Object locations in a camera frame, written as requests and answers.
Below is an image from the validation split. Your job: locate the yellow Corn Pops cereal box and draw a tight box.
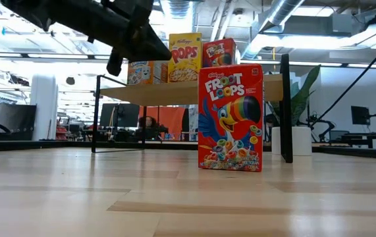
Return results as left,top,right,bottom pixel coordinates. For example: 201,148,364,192
168,32,203,83

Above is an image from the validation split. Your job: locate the large black screen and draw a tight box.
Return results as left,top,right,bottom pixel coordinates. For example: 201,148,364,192
0,103,38,141

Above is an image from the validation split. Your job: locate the black computer monitor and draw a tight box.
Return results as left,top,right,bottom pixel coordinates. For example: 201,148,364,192
99,103,141,128

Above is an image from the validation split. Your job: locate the white pillar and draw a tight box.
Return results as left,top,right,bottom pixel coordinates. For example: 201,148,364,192
30,74,59,142

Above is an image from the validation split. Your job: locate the orange partition panel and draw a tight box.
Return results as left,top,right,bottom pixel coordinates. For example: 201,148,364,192
138,105,187,141

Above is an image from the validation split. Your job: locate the long black cable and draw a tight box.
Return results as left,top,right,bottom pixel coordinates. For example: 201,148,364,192
308,32,376,128

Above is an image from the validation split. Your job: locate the wooden shelf with black frame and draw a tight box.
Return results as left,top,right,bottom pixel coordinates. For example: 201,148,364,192
91,53,294,165

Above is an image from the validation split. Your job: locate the person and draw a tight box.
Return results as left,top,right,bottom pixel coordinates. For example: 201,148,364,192
136,115,169,141

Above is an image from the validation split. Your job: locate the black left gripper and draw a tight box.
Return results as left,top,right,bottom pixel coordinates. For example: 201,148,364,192
101,0,173,77

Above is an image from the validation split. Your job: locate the black metal table frame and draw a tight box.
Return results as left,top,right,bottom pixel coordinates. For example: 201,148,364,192
0,140,376,161

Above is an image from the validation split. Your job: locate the black desk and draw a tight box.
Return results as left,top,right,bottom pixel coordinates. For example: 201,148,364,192
329,130,376,149

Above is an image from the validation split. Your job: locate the red Froot Loops cereal box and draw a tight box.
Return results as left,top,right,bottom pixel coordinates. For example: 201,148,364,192
202,38,238,68
197,63,264,172

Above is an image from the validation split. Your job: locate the green plant in white pot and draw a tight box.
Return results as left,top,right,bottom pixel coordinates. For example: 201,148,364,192
266,65,322,157

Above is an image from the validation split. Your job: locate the black monitor on arm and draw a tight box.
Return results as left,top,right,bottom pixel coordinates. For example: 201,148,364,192
350,105,376,136

